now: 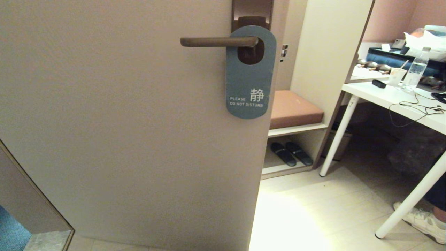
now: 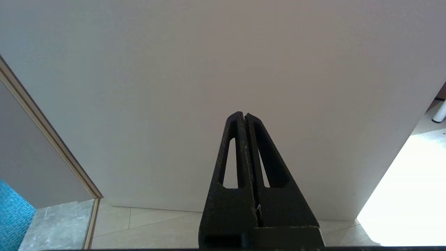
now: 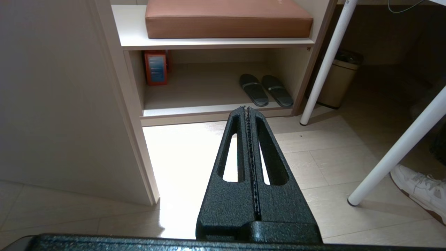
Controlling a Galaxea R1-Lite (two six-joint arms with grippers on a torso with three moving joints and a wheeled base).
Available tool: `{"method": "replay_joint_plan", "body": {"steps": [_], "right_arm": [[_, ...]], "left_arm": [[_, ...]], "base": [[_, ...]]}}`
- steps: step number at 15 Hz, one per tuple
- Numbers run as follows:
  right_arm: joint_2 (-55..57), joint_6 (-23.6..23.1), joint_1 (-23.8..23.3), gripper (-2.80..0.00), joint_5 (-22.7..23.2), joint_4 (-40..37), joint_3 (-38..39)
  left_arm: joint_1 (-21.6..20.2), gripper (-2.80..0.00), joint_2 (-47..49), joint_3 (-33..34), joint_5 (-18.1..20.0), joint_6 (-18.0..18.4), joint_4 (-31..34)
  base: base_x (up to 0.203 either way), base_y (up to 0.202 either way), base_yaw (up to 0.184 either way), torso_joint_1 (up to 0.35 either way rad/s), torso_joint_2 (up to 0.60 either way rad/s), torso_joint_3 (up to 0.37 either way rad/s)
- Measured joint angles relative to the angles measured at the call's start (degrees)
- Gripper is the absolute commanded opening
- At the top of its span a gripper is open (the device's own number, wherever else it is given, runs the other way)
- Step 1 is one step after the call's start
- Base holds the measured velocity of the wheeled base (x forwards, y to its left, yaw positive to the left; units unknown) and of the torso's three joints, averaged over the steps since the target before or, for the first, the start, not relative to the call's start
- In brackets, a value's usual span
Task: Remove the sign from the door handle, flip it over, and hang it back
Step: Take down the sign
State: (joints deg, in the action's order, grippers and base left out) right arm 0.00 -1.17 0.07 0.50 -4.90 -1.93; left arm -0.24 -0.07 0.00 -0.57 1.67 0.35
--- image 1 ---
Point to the blue do-not-disturb door sign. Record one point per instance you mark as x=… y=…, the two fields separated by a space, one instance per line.
x=247 y=80

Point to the beige room door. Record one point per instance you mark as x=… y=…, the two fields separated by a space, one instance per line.
x=122 y=139

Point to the brown door lock plate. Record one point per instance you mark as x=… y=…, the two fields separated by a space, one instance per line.
x=252 y=8

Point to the dark slipper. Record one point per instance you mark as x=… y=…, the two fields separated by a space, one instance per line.
x=283 y=154
x=299 y=153

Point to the brown bench cushion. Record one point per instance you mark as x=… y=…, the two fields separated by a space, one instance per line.
x=296 y=109

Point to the brown waste bin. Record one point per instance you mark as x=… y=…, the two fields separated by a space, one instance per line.
x=343 y=143

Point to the cream wardrobe bench unit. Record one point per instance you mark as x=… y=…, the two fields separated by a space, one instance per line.
x=327 y=52

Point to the white paper sheet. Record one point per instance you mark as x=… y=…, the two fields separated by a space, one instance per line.
x=366 y=72

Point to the small black case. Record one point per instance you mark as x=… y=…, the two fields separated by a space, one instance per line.
x=379 y=83

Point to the white table with round legs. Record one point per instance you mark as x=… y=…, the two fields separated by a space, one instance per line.
x=383 y=96

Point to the dark blue tray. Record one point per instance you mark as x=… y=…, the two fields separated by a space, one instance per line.
x=386 y=59

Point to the white paper cup with stick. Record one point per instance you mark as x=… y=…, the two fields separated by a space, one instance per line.
x=396 y=76

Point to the small white card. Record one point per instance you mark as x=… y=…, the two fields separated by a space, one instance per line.
x=385 y=47

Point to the clear plastic water bottle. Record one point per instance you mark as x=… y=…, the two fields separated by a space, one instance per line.
x=416 y=73

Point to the white plastic bag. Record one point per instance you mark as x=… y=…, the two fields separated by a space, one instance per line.
x=418 y=40

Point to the black flat device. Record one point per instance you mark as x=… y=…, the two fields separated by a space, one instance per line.
x=439 y=97

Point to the white sneaker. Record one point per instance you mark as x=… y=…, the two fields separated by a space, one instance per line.
x=421 y=221

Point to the person leg in dark trousers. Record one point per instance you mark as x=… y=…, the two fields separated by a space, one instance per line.
x=439 y=195

